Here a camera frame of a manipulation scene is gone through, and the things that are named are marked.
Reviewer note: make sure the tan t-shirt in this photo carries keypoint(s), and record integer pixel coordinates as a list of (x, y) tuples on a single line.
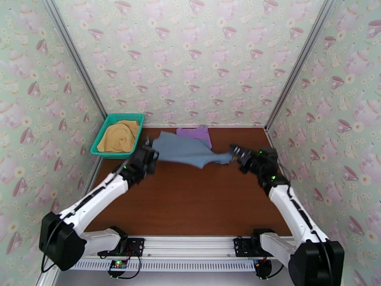
[(119, 139)]

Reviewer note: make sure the blue t-shirt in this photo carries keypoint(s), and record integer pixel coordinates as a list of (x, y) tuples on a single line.
[(187, 151)]

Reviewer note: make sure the purple printed t-shirt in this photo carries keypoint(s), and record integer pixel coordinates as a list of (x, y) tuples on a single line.
[(193, 134)]

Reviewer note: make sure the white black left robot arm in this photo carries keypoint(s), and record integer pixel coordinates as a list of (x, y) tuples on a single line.
[(89, 198)]

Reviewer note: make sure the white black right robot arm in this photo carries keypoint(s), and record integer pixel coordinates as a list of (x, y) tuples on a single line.
[(294, 204)]

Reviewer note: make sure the teal plastic laundry basket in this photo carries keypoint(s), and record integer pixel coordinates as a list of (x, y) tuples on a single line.
[(102, 155)]

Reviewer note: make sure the black round controller unit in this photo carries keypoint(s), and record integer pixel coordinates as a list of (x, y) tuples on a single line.
[(263, 268)]

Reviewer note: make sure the small circuit board with leds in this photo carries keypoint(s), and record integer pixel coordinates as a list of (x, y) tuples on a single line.
[(118, 265)]

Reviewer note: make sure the aluminium table side rail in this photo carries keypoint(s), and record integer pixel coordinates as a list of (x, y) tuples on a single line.
[(93, 178), (285, 169)]

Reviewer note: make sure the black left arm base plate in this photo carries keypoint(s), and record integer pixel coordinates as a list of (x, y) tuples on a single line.
[(137, 245)]

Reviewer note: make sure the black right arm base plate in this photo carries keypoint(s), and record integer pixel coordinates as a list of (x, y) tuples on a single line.
[(242, 248)]

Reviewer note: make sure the aluminium mounting rail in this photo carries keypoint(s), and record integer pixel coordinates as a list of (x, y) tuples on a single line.
[(190, 245)]

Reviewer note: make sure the aluminium frame post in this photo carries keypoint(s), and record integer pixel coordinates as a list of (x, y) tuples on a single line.
[(300, 61), (74, 55)]

